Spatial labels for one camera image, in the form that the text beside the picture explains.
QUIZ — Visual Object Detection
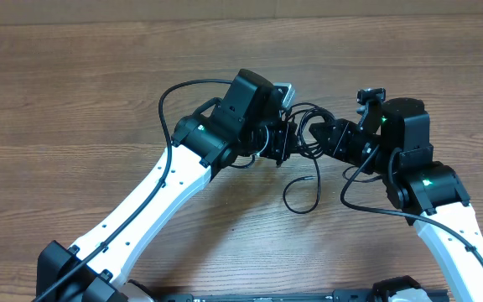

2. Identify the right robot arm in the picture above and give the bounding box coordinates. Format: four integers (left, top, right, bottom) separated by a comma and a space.
309, 98, 483, 301

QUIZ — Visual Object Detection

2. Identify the black left camera cable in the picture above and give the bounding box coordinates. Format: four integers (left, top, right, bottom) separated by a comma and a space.
34, 78, 234, 302

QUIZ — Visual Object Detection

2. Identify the black camera cable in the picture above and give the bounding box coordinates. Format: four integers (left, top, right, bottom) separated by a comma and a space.
34, 78, 234, 302
340, 144, 483, 302

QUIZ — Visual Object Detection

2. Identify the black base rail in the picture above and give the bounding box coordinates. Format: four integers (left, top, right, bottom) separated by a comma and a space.
119, 274, 448, 302

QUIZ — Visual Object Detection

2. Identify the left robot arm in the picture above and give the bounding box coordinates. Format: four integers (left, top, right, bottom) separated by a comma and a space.
35, 69, 295, 301

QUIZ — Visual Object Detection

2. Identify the black right camera cable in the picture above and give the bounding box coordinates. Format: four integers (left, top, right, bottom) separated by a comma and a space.
340, 144, 483, 302

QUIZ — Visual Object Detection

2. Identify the black USB cable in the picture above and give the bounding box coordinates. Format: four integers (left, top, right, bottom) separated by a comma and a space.
282, 102, 337, 216

